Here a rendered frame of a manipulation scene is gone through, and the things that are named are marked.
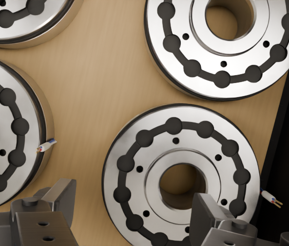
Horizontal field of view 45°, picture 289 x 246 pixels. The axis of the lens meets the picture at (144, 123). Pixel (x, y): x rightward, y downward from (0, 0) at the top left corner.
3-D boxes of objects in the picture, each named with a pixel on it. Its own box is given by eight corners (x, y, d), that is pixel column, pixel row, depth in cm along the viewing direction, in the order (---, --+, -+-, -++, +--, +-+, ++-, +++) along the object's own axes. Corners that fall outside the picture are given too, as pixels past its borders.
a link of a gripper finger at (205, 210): (202, 277, 13) (188, 235, 16) (221, 279, 13) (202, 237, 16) (210, 218, 12) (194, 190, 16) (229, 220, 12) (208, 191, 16)
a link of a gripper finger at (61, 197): (58, 202, 12) (77, 177, 16) (39, 200, 12) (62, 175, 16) (52, 262, 12) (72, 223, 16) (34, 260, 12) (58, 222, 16)
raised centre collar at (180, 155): (214, 226, 23) (217, 230, 22) (139, 218, 23) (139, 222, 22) (224, 151, 22) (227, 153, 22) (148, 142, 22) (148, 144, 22)
